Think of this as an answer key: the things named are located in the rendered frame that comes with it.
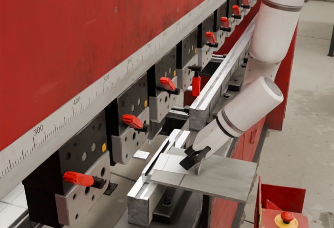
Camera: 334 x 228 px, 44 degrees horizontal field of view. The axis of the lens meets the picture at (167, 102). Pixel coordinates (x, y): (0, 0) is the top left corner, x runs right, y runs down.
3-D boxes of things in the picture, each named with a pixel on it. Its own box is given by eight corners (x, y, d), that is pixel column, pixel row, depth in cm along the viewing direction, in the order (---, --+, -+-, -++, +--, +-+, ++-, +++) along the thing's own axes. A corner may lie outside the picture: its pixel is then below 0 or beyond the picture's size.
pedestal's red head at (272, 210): (305, 266, 129) (314, 221, 121) (253, 258, 131) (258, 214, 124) (299, 222, 146) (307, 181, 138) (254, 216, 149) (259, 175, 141)
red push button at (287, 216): (292, 228, 127) (294, 219, 126) (279, 226, 128) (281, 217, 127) (292, 220, 131) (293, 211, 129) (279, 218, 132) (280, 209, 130)
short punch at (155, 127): (152, 146, 113) (151, 115, 109) (145, 144, 113) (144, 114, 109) (165, 129, 121) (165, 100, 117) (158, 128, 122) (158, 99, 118)
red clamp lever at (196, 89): (200, 97, 124) (201, 67, 120) (186, 95, 125) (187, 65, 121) (201, 95, 125) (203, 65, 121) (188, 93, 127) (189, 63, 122)
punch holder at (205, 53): (201, 71, 137) (203, 22, 130) (177, 68, 140) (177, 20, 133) (212, 57, 150) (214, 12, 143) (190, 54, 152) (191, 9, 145)
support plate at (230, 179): (245, 203, 105) (245, 200, 104) (149, 182, 113) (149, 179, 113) (257, 166, 120) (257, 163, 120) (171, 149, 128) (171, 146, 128)
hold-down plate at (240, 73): (238, 91, 196) (239, 85, 195) (227, 90, 197) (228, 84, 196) (250, 70, 221) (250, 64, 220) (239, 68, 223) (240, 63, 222)
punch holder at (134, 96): (122, 169, 86) (119, 98, 79) (86, 161, 89) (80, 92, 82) (149, 135, 99) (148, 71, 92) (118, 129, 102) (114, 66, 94)
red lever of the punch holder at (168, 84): (171, 76, 95) (181, 89, 104) (154, 74, 96) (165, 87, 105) (169, 84, 94) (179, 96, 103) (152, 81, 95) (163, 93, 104)
